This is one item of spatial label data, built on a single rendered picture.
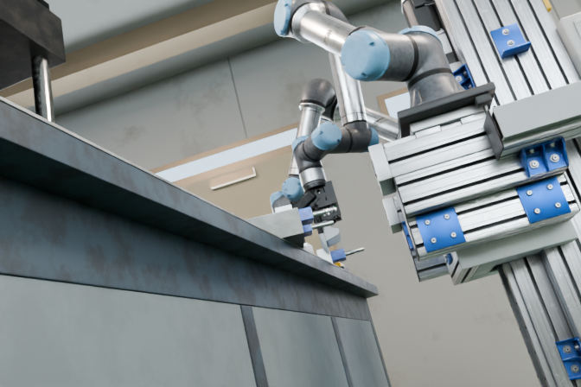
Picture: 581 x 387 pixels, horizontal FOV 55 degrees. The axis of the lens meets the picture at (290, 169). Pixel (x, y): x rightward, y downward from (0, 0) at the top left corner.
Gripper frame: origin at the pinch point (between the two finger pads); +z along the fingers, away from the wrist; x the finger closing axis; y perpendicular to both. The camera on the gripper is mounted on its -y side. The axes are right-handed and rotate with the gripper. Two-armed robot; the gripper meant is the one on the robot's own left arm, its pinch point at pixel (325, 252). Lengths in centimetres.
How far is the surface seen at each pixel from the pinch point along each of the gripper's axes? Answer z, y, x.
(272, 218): 0.3, -7.7, -48.7
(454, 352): 39, 59, 227
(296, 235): 4.6, -3.9, -47.6
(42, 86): -83, -80, 4
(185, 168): -140, -93, 240
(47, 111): -73, -80, 5
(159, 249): 11, -19, -88
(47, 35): -103, -76, 4
